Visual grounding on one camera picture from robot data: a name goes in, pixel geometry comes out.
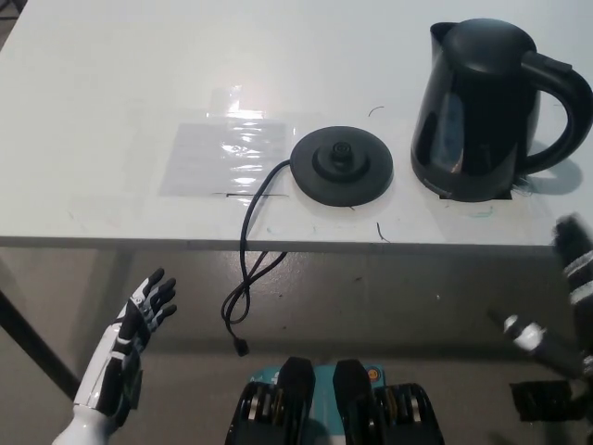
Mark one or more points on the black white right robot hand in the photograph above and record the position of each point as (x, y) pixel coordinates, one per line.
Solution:
(579, 278)

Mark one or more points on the black table leg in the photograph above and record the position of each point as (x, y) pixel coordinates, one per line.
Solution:
(32, 331)

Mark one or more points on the round black kettle base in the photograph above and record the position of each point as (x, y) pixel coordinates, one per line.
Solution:
(370, 178)

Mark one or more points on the black electric kettle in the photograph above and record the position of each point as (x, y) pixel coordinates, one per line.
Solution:
(463, 116)

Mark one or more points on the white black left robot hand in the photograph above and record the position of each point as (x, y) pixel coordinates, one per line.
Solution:
(106, 361)

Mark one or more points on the clear plastic sheet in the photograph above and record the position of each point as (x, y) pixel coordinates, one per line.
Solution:
(208, 157)

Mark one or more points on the black tape patch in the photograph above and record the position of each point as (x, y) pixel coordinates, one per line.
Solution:
(504, 195)

